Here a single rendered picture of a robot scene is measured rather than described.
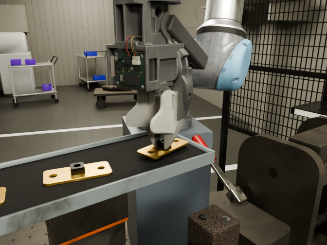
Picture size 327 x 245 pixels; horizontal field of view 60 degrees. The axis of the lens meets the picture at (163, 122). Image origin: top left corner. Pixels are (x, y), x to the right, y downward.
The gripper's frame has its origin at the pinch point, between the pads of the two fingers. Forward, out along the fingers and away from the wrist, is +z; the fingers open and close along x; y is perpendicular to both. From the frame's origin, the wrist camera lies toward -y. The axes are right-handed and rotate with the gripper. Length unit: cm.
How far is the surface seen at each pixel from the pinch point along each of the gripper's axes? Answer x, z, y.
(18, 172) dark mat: -10.1, 2.3, 17.6
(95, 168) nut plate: -2.8, 2.0, 10.8
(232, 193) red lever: 9.0, 9.0, -6.2
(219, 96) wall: -227, 99, -430
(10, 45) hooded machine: -613, 13, -232
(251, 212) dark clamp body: 12.7, 10.3, -5.2
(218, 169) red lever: 5.2, 6.9, -8.1
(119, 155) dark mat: -4.0, 2.3, 5.5
